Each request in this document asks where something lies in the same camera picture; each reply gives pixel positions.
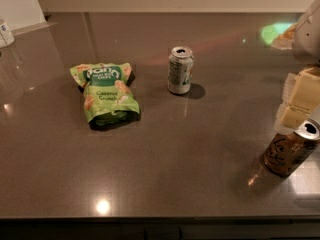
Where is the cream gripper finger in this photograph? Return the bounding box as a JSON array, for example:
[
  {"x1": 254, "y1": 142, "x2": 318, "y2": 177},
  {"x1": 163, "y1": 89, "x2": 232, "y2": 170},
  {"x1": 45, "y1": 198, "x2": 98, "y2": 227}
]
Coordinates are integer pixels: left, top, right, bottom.
[
  {"x1": 274, "y1": 103, "x2": 309, "y2": 135},
  {"x1": 282, "y1": 66, "x2": 320, "y2": 112}
]

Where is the green rice chip bag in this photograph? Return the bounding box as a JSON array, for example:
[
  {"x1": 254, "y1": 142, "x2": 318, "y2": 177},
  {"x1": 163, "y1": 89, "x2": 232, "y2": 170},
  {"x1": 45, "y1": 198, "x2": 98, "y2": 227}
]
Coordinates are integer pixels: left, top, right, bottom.
[{"x1": 70, "y1": 63, "x2": 141, "y2": 130}]

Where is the brown orange soda can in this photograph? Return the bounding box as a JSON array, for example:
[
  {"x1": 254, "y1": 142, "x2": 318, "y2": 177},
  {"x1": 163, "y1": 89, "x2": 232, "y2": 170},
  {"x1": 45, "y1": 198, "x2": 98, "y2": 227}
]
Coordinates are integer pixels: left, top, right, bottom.
[{"x1": 263, "y1": 119, "x2": 320, "y2": 177}]

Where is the silver green soda can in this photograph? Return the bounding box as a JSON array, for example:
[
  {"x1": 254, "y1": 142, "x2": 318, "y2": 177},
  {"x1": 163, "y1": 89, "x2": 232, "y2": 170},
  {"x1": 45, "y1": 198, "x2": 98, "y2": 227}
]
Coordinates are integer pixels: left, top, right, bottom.
[{"x1": 168, "y1": 46, "x2": 194, "y2": 95}]

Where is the white bottle at left edge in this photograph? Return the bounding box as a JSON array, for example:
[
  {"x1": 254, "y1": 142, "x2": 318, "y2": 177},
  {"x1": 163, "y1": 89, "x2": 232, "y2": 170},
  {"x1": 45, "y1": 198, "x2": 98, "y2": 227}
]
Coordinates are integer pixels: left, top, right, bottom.
[{"x1": 0, "y1": 18, "x2": 15, "y2": 48}]

